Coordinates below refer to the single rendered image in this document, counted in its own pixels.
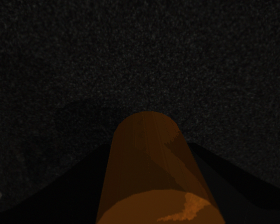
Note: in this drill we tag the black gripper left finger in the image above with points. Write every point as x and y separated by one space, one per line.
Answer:
73 198

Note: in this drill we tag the orange ribbed cylinder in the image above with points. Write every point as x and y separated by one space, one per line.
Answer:
153 178

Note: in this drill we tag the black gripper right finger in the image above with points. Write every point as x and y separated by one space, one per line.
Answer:
241 197

